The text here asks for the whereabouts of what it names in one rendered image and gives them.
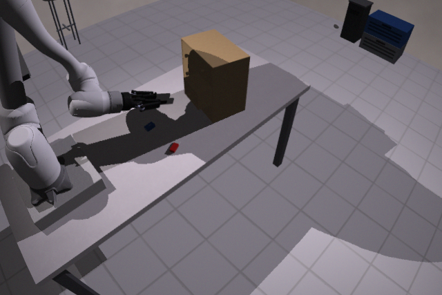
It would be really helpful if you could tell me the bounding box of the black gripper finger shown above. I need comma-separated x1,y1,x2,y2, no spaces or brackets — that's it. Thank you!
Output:
135,97,174,112
131,90,171,99

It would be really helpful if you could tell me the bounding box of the dark blue nine-volt battery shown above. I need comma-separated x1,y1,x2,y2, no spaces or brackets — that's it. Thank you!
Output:
144,122,155,132

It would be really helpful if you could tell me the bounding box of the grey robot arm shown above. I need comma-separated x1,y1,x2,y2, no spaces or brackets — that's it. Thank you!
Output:
0,0,124,206

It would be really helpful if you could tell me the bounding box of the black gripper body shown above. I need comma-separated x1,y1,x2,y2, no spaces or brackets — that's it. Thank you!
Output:
121,92,143,111

